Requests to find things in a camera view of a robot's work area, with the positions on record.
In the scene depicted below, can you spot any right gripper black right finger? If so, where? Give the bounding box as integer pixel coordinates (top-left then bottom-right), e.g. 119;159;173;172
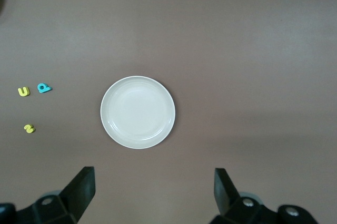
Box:
209;168;281;224

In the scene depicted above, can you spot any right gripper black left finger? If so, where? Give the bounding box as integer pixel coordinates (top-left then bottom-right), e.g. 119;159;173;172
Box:
16;166;96;224

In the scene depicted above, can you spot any teal foam letter p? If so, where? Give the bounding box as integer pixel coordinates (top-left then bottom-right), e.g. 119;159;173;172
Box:
36;83;53;94

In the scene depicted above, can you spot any yellow foam letter u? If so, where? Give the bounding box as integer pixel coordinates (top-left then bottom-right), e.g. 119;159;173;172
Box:
17;86;31;97

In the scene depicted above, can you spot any beige round plate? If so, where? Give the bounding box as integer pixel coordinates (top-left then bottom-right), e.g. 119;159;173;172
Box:
100;75;176;150

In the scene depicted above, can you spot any brown table cover sheet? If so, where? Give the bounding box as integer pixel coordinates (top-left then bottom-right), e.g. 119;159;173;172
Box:
0;0;337;224

